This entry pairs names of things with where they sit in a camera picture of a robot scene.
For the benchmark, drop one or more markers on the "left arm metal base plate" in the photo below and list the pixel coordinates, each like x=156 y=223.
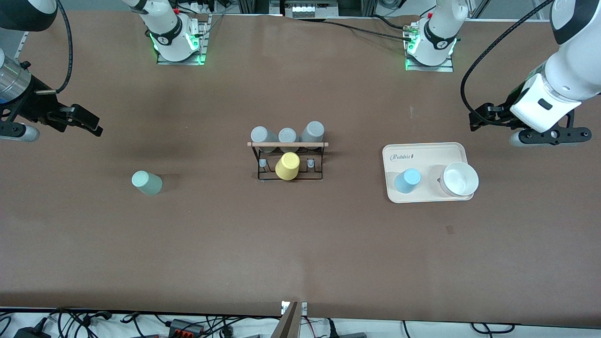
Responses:
x=446 y=67

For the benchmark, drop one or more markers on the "yellow cup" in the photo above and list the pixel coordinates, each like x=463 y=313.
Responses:
x=287 y=166

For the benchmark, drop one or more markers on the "aluminium profile rail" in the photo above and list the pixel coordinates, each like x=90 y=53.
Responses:
x=19 y=44

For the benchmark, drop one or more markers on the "wooden wedge piece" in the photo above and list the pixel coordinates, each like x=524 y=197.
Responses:
x=287 y=324

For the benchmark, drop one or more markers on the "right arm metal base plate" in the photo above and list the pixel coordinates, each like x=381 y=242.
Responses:
x=202 y=37

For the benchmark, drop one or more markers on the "white bowl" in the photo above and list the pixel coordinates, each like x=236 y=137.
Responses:
x=460 y=179

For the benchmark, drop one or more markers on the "beige plastic tray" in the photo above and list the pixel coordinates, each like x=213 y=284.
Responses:
x=422 y=157

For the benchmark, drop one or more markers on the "black power strip red switches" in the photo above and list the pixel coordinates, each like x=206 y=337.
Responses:
x=185 y=327

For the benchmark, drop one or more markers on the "black power adapter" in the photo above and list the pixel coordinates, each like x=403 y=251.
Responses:
x=30 y=332

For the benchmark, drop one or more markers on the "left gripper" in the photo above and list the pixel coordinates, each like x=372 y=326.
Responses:
x=503 y=116

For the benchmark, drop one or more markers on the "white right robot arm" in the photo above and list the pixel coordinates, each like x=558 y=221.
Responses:
x=165 y=24

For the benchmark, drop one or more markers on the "light blue cup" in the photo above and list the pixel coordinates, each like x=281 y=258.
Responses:
x=406 y=181

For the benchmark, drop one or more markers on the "small white label tag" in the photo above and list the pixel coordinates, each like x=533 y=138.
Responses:
x=283 y=307

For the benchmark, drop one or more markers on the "white power strip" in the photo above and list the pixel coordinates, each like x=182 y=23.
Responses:
x=303 y=9

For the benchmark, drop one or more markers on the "pale green cup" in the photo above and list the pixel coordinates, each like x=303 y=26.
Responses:
x=146 y=183

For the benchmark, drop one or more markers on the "grey cup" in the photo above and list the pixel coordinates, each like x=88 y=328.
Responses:
x=262 y=136
x=313 y=131
x=287 y=136

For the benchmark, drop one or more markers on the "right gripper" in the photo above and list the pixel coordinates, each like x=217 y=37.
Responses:
x=34 y=104

